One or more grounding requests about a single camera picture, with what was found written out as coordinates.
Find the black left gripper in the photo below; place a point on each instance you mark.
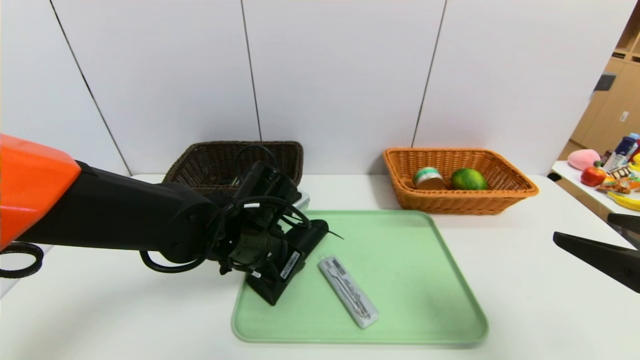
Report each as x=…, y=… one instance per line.
x=291, y=263

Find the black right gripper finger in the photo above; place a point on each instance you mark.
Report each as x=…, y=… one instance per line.
x=610, y=260
x=627, y=224

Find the black fabric pouch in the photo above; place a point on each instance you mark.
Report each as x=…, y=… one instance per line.
x=267, y=292

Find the clear grey cutlery case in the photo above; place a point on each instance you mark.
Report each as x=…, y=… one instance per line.
x=350, y=295

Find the pull-tab tin can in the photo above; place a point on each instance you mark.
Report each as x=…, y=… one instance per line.
x=428, y=179

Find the green lime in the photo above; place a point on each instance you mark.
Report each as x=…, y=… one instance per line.
x=468, y=179

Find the orange and black left arm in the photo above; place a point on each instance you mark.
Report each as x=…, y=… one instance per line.
x=125, y=210

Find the dark brown wicker basket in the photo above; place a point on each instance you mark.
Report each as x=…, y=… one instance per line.
x=210, y=160

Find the orange wicker basket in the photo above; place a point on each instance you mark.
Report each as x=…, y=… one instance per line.
x=450, y=202

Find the yellow banana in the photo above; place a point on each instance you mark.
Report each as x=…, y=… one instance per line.
x=627, y=203

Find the orange snack packet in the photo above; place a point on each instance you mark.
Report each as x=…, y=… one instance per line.
x=620, y=186

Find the brown white striped pastry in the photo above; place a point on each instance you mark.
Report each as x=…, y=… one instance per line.
x=620, y=173

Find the red toy apple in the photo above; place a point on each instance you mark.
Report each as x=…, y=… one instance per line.
x=592, y=177

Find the yellow toy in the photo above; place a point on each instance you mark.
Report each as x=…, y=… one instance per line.
x=636, y=162

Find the white package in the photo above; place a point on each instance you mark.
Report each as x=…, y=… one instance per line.
x=612, y=162

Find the white side table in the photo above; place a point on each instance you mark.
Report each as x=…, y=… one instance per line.
x=575, y=177

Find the blue capped bottle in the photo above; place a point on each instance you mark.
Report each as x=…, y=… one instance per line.
x=625, y=146

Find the pink plush toy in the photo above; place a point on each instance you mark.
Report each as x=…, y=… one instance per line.
x=582, y=160

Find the white cabinet label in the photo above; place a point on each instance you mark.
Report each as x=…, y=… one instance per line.
x=623, y=117

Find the light wooden cabinet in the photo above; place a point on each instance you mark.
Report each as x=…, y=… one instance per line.
x=615, y=110

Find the light green plastic tray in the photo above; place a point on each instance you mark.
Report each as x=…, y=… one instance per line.
x=425, y=300

